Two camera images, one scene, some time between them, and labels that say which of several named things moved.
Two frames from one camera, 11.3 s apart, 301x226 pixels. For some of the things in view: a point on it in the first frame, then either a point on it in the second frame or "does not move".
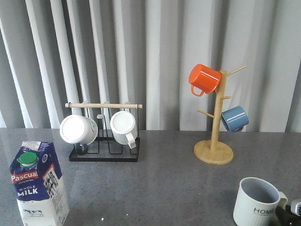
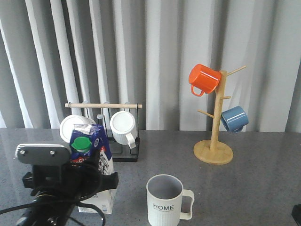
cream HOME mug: x=256 y=202 -> x=164 y=194
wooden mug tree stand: x=213 y=151 does not move
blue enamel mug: x=235 y=119 does not move
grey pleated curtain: x=54 y=52 does not move
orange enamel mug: x=204 y=78 does not move
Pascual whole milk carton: x=41 y=195 -> x=85 y=140
